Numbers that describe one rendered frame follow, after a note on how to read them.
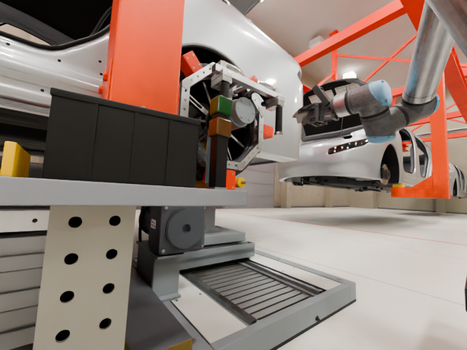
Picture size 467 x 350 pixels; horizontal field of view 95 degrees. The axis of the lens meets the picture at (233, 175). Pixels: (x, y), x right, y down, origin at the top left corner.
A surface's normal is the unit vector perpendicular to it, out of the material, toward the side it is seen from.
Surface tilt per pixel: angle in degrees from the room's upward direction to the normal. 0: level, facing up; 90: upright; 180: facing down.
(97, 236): 90
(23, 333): 90
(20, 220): 90
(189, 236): 90
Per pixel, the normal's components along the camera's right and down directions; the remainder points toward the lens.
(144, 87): 0.61, -0.04
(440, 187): -0.79, -0.09
